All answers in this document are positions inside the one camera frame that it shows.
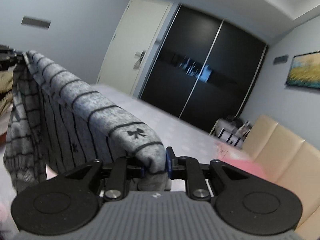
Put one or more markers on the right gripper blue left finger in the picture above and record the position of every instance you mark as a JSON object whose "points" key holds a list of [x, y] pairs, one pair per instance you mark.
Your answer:
{"points": [[118, 176]]}

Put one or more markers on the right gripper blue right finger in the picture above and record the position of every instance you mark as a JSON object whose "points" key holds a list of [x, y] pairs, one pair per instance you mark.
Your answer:
{"points": [[191, 172]]}

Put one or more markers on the grey striped pyjama pants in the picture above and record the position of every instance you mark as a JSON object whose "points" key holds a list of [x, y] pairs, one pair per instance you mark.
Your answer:
{"points": [[59, 121]]}

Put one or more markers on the polka dot bed sheet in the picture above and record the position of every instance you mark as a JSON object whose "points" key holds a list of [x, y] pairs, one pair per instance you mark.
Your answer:
{"points": [[186, 140]]}

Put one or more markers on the pink pillow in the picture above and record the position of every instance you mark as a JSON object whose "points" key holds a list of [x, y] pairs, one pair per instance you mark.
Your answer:
{"points": [[239, 159]]}

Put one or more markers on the white bedside table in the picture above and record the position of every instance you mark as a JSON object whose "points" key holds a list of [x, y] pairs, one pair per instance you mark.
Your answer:
{"points": [[229, 133]]}

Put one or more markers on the beige padded headboard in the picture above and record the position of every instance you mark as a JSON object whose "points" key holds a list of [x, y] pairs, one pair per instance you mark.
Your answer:
{"points": [[291, 162]]}

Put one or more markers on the black sliding wardrobe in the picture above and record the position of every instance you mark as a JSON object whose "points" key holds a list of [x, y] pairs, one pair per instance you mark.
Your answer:
{"points": [[204, 70]]}

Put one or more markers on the cream room door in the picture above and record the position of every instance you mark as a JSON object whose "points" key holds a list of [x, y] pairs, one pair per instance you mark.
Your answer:
{"points": [[133, 39]]}

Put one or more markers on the grey wall switch plate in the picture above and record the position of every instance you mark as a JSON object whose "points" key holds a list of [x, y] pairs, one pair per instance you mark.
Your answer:
{"points": [[34, 22]]}

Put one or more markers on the yellow landscape wall painting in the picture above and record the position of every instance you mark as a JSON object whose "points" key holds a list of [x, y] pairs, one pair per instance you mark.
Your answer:
{"points": [[304, 71]]}

